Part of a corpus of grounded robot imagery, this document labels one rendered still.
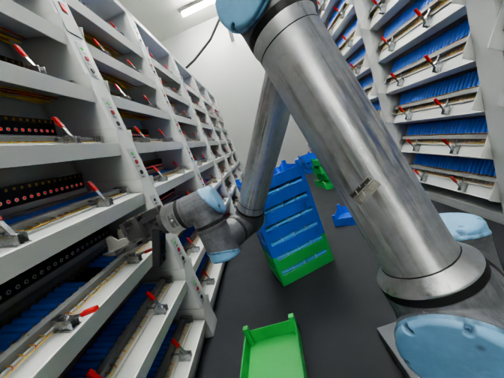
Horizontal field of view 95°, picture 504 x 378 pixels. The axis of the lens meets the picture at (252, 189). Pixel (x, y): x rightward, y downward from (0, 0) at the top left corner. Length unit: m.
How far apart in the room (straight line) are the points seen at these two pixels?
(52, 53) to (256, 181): 0.83
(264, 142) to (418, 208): 0.37
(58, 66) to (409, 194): 1.09
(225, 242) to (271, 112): 0.37
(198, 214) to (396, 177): 0.47
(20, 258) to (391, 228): 0.63
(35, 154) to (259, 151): 0.52
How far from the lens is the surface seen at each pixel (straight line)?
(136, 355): 0.82
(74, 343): 0.66
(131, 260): 0.85
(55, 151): 0.76
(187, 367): 1.00
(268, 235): 1.12
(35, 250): 0.63
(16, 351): 0.64
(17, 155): 0.69
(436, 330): 0.43
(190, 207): 0.65
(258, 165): 0.63
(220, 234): 0.66
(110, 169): 1.01
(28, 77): 0.85
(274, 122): 0.59
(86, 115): 1.05
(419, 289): 0.42
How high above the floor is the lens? 0.71
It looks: 11 degrees down
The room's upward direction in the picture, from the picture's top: 21 degrees counter-clockwise
